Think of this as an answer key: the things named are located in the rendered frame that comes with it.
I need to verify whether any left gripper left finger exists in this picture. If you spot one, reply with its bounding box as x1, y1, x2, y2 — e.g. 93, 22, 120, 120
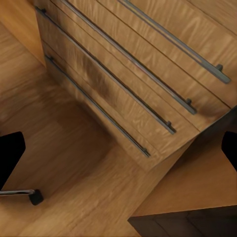
0, 131, 26, 190

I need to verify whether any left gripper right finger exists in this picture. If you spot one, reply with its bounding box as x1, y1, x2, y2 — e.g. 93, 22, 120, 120
221, 131, 237, 171

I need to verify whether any swivel chair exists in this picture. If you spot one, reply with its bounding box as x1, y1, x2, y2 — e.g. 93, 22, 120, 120
0, 189, 44, 205

